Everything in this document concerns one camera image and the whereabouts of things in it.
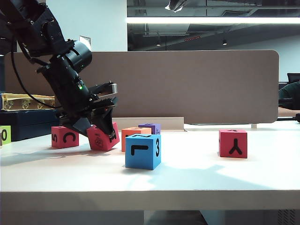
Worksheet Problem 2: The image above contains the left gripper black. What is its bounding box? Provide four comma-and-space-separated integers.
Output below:
55, 78, 118, 140

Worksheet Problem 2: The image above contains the red block with 0 B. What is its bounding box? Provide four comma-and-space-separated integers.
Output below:
87, 121, 120, 151

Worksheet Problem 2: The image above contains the red block with 5 C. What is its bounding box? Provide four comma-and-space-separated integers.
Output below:
51, 126, 80, 149

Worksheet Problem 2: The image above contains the orange block with 2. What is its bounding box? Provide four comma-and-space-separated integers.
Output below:
121, 127, 152, 152

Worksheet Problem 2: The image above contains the blue block with L 3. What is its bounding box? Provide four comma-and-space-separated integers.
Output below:
125, 134, 162, 170

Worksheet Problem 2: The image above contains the red block with 4 Y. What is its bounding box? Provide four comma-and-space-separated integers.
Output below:
218, 129, 248, 159

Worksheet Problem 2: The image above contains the purple block with R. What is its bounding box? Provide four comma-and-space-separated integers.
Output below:
138, 123, 162, 135

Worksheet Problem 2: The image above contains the dark blue case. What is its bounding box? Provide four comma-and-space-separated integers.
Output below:
0, 109, 60, 142

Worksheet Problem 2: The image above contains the yellow patterned box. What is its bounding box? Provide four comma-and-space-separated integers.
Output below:
0, 93, 56, 111

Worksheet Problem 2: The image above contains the brown desk partition panel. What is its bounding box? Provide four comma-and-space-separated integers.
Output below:
4, 49, 279, 125

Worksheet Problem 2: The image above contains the green block with 0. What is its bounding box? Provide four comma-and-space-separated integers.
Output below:
0, 125, 12, 145

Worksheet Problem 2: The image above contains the person in dark green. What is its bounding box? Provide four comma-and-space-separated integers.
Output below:
278, 81, 300, 110

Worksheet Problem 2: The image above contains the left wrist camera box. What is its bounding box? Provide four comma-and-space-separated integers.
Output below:
90, 81, 118, 98

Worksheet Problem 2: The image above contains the beige cable tray flap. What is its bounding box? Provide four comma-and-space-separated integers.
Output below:
112, 116, 185, 131

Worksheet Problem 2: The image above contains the framed wall sign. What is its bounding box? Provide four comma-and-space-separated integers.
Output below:
79, 35, 92, 52

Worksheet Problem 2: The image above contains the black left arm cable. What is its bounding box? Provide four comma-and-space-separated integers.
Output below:
10, 39, 63, 111

